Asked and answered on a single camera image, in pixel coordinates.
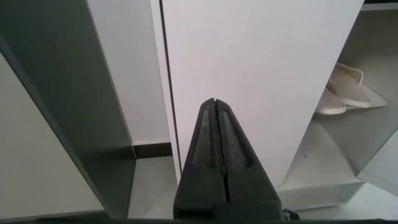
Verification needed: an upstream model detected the white shoe cabinet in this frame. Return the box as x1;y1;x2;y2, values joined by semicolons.
150;2;398;213

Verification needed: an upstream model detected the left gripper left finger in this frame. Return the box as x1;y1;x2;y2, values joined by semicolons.
173;98;228;220

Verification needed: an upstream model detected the white cabinet door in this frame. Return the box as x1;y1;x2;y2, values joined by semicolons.
159;0;365;190

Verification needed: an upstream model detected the grey cabinet door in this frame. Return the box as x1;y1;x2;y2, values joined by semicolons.
0;0;137;220

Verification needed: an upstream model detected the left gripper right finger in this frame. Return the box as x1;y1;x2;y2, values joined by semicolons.
215;99;285;220

